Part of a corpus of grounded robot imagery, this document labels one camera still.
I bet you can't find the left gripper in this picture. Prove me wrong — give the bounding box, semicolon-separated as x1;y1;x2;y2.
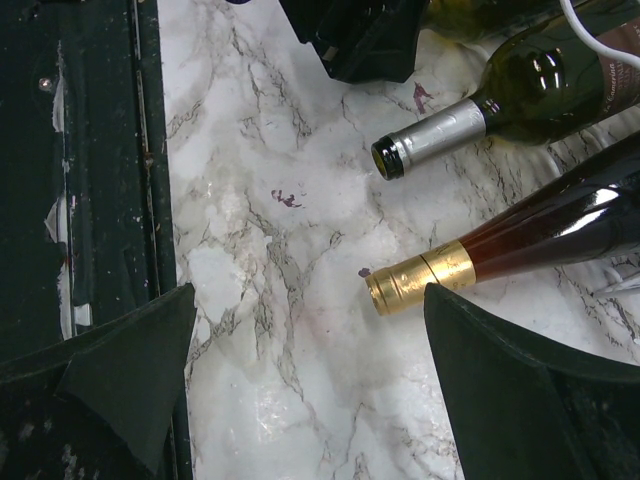
280;0;428;83

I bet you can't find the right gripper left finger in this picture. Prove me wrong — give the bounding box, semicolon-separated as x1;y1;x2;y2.
1;284;196;479

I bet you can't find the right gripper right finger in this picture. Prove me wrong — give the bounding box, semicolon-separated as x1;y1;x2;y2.
424;284;639;479

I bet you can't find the dark bottle silver neck lower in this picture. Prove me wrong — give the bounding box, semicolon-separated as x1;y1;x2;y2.
371;15;639;180

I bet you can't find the red wine bottle gold cap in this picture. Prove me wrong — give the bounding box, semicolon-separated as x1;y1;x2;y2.
365;134;639;315

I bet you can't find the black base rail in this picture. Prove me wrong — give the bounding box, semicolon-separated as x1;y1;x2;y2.
0;0;194;480

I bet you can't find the white wire wine rack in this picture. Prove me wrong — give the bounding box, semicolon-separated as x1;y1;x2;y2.
554;0;640;299

